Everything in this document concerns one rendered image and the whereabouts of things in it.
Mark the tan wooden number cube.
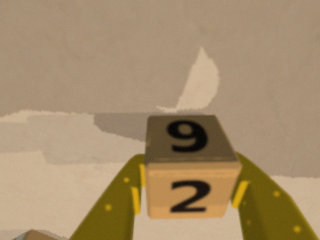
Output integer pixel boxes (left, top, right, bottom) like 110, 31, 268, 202
144, 115, 242, 219

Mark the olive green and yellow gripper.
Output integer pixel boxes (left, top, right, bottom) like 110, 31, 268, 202
69, 151, 319, 240

